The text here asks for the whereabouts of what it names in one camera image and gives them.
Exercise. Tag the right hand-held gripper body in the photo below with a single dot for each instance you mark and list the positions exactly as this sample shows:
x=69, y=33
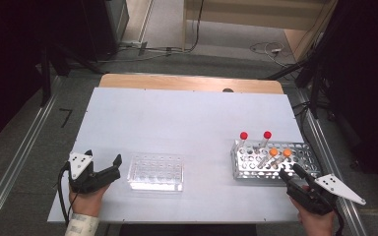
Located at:
x=334, y=188

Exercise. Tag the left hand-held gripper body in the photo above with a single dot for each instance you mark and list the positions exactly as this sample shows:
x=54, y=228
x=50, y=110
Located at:
x=78, y=164

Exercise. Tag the perforated metal tube rack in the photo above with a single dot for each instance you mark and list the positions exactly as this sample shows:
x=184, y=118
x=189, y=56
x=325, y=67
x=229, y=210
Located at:
x=259, y=174

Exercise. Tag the orange-capped test tube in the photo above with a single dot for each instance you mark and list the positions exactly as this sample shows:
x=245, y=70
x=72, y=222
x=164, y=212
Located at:
x=286, y=152
x=273, y=152

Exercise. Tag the clear plastic tube rack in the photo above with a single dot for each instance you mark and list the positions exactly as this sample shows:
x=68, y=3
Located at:
x=156, y=187

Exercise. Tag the red-capped test tube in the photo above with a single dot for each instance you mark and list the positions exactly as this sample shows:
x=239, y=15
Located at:
x=267, y=134
x=243, y=135

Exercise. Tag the person's left hand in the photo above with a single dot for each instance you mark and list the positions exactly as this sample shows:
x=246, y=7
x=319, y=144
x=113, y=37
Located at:
x=87, y=203

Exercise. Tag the person's right hand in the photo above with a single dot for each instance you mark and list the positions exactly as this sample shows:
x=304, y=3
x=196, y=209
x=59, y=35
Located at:
x=316, y=224

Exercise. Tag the white table board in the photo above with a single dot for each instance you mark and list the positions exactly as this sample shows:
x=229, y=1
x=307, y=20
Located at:
x=177, y=124

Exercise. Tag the black metal stand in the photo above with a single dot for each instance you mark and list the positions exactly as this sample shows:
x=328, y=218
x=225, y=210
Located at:
x=314, y=91
x=47, y=78

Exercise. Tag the person's dark lap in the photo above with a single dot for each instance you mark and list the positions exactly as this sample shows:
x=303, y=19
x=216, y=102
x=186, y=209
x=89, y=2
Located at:
x=187, y=230

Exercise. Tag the wooden table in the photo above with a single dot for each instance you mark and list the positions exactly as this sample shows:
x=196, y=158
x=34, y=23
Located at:
x=177, y=82

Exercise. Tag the dark curtain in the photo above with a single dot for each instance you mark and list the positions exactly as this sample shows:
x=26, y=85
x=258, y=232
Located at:
x=367, y=82
x=13, y=65

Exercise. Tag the dark cabinet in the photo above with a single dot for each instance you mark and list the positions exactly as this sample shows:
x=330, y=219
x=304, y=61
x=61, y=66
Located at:
x=101, y=26

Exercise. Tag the light wooden desk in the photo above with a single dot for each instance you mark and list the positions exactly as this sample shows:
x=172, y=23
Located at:
x=252, y=14

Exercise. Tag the metal floor rail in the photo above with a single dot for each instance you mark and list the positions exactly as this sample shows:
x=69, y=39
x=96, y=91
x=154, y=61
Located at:
x=19, y=157
x=325, y=154

